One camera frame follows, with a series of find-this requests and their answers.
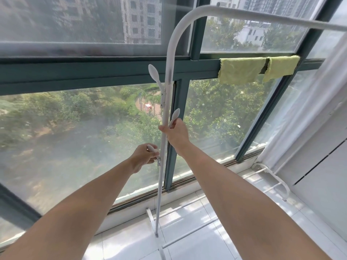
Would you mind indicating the tall apartment building outside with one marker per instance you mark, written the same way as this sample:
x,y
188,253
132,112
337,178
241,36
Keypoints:
x,y
141,18

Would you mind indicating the person's right hand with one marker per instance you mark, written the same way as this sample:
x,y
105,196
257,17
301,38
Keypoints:
x,y
177,135

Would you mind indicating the person's right forearm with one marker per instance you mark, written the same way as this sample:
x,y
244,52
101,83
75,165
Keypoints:
x,y
238,200

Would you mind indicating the person's left forearm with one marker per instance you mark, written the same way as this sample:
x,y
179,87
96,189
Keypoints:
x,y
70,213

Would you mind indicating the white metal clothes rack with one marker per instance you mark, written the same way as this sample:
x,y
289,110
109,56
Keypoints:
x,y
169,51

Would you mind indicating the white sheer curtain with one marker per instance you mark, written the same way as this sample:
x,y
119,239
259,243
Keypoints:
x,y
311,105

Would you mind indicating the person's left thumb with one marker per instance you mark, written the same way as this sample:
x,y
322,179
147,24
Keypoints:
x,y
150,147

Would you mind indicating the person's right thumb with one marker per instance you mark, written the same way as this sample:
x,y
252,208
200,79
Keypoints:
x,y
163,128

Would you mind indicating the green trees outside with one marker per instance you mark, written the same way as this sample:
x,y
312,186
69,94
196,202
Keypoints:
x,y
81,119

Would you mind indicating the grey mesh window screen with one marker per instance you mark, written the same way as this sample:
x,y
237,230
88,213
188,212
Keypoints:
x,y
81,24

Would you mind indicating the person's left hand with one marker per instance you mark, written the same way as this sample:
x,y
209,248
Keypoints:
x,y
142,157

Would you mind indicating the white leaf-shaped rack hook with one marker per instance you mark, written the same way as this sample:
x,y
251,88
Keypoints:
x,y
154,152
153,71
175,114

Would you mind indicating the dark green window frame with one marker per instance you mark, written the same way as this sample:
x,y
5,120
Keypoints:
x,y
81,73

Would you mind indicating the yellow-green cleaning cloth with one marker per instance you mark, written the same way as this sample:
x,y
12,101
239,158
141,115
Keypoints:
x,y
238,71
280,67

